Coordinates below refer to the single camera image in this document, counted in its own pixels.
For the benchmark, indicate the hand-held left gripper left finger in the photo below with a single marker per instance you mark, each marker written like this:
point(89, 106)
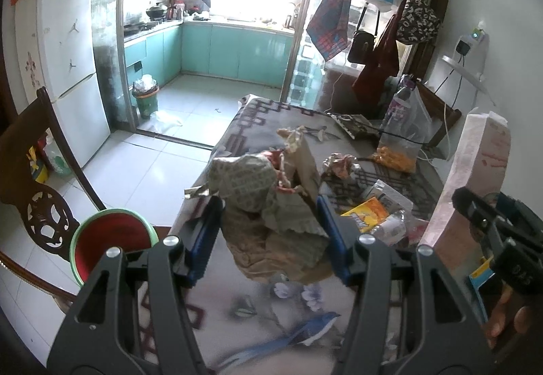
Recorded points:
point(208, 230)

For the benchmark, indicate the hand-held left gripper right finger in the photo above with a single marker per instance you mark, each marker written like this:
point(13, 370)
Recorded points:
point(331, 230)

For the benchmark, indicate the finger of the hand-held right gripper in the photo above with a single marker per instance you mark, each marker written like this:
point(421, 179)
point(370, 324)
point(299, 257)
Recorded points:
point(475, 209)
point(521, 211)

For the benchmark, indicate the yellow carton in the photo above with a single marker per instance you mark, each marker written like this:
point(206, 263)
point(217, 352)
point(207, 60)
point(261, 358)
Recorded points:
point(365, 214)

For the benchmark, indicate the white pink paper bag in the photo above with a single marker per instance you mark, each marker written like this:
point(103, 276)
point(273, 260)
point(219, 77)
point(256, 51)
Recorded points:
point(471, 163)

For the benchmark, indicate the pink wrapper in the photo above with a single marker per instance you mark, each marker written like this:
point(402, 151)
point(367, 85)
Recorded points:
point(419, 230)

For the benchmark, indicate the clear plastic wrapper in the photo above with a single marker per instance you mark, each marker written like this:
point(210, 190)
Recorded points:
point(392, 226)

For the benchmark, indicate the beige patterned cloth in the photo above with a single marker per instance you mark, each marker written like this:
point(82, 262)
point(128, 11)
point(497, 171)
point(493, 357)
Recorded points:
point(263, 197)

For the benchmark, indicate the paper ball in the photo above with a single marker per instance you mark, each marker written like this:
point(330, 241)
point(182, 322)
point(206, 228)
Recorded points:
point(339, 165)

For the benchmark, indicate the clear plastic wrappers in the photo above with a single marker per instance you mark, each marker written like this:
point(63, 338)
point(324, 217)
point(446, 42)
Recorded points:
point(388, 194)

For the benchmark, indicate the red basin with green rim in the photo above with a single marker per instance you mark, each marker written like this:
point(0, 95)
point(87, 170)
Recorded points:
point(110, 230)

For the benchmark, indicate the person's right hand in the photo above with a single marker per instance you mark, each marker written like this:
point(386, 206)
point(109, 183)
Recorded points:
point(500, 315)

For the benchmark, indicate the clear bag of orange snacks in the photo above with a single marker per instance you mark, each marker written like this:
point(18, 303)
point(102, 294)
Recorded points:
point(394, 158)

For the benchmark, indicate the printed tablecloth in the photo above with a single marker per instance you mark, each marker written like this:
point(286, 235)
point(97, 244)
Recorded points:
point(254, 315)

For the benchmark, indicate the dark wooden chair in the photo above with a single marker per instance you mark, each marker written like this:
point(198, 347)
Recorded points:
point(441, 112)

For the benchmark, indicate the dark snack packet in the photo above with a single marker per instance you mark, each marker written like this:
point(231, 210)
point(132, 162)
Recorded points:
point(350, 127)

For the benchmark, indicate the plastic bottle purple label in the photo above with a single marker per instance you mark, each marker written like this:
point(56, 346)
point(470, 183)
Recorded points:
point(396, 110)

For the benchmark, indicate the white desk lamp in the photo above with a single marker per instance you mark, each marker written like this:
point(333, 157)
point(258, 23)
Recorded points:
point(462, 69)

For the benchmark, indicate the green kitchen waste bin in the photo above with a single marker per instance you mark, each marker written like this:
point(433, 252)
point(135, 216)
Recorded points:
point(146, 99)

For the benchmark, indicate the carved wooden chair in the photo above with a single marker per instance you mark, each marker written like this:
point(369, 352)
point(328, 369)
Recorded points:
point(46, 209)

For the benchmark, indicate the dark red garment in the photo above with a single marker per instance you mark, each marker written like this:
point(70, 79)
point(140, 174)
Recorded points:
point(375, 74)

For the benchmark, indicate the teal kitchen base cabinets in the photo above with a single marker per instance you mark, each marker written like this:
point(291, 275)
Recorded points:
point(237, 52)

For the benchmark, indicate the black handbag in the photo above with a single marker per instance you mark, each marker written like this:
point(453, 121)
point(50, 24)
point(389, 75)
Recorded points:
point(362, 46)

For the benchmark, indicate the black white patterned bag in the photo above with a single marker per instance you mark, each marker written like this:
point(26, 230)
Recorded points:
point(418, 21)

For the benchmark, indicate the plaid hanging towel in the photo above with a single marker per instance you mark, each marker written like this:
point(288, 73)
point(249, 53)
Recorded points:
point(333, 18)

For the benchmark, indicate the black frying pan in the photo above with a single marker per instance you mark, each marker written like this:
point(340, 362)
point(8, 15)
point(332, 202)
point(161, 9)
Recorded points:
point(135, 25)

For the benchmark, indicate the white refrigerator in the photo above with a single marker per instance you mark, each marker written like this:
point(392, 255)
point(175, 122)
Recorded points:
point(68, 61)

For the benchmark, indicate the group of condiment bottles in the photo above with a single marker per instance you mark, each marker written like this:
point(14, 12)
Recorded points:
point(178, 10)

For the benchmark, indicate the black wok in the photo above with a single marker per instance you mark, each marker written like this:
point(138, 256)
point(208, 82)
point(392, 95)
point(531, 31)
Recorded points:
point(157, 11)

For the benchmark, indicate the black wall charger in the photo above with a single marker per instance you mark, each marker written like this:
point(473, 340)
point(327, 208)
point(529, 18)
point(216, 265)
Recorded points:
point(462, 48)

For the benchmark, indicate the white wall device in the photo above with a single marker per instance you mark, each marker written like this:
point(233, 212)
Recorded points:
point(478, 35)

